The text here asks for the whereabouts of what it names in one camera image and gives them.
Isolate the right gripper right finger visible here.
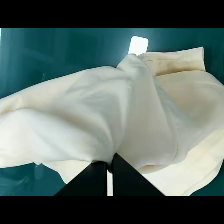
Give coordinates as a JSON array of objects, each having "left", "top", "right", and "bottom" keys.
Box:
[{"left": 111, "top": 152, "right": 166, "bottom": 197}]

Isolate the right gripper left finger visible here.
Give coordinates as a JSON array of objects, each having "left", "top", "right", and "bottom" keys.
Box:
[{"left": 55, "top": 160, "right": 108, "bottom": 197}]

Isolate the cream white shirt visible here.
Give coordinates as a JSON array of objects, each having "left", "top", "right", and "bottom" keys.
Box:
[{"left": 0, "top": 46, "right": 224, "bottom": 197}]

